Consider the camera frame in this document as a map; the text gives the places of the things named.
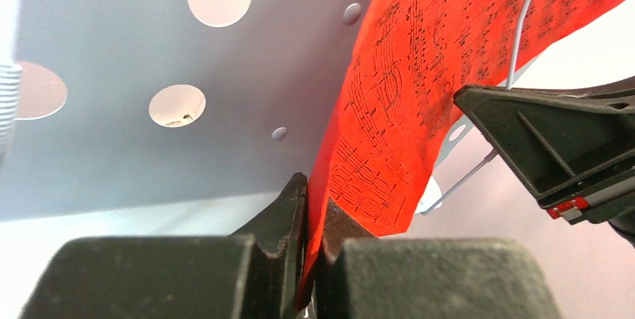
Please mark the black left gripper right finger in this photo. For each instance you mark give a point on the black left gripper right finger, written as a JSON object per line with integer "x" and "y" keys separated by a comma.
{"x": 361, "y": 276}

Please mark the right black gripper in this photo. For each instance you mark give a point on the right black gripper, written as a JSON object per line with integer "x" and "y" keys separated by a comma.
{"x": 564, "y": 144}

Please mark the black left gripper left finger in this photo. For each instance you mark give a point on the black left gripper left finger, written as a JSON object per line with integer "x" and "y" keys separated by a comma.
{"x": 251, "y": 273}

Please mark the red sheet music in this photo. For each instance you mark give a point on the red sheet music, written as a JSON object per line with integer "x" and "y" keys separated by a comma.
{"x": 396, "y": 103}

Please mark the light blue music stand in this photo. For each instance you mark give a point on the light blue music stand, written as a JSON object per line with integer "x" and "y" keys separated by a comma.
{"x": 162, "y": 108}

